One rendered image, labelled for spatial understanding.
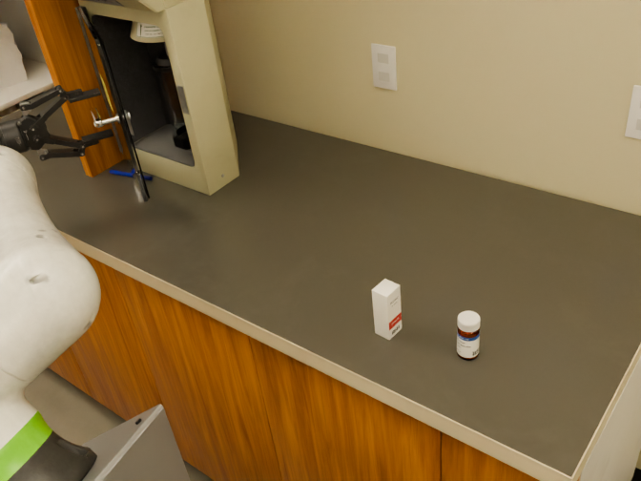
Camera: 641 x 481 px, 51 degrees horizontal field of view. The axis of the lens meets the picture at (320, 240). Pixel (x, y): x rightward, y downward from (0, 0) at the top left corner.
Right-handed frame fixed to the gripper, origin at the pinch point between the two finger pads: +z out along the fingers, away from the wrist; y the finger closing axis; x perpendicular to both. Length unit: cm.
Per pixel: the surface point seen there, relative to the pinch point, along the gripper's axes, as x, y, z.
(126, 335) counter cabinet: -6, -60, -11
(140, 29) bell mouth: 6.7, 14.5, 15.6
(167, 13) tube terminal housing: -6.3, 20.2, 20.1
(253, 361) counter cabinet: -51, -42, 13
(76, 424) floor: 30, -120, -38
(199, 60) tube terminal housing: -3.5, 7.6, 25.5
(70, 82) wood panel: 23.3, 0.6, -2.7
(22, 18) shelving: 139, -11, -10
